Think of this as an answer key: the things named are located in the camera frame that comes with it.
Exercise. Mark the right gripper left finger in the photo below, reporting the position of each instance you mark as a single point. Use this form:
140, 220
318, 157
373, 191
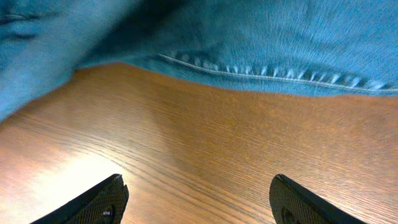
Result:
106, 202

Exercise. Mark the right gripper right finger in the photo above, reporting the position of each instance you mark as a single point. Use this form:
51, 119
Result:
292, 203

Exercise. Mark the blue denim jeans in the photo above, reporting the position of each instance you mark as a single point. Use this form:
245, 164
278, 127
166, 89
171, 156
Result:
296, 47

